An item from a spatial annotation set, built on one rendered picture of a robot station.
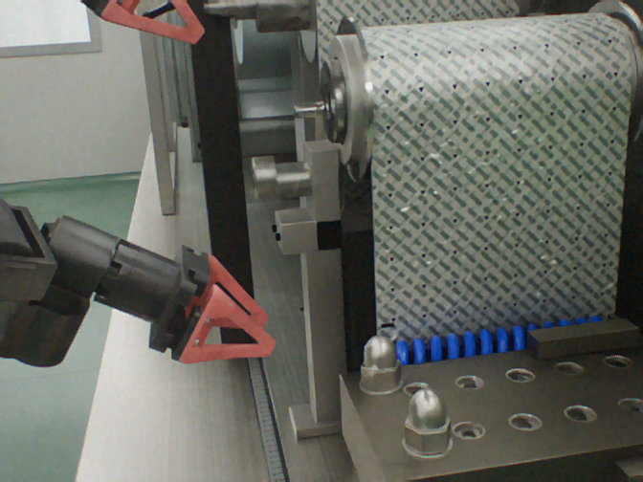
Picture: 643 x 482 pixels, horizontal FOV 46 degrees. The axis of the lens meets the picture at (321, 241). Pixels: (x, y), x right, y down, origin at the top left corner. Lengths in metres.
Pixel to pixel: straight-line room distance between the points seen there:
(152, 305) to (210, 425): 0.26
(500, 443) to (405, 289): 0.18
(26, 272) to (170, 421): 0.35
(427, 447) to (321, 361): 0.27
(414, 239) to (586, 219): 0.16
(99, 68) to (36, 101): 0.54
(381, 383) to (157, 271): 0.21
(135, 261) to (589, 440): 0.37
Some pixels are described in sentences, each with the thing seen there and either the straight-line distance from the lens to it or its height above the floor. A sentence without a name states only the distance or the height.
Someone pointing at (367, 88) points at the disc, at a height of 1.27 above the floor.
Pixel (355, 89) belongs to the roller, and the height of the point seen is 1.27.
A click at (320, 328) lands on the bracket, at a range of 0.78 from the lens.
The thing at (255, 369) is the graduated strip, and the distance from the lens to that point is 0.97.
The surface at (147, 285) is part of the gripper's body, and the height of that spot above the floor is 1.12.
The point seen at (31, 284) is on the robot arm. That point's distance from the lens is 0.60.
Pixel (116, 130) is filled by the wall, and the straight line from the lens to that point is 6.28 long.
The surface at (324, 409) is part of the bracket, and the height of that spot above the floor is 0.93.
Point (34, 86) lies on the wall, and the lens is 6.31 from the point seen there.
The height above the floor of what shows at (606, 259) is 1.09.
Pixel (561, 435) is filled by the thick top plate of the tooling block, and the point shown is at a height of 1.03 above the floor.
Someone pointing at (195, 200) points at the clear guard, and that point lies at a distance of 1.71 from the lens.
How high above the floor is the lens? 1.34
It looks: 18 degrees down
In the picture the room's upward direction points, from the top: 3 degrees counter-clockwise
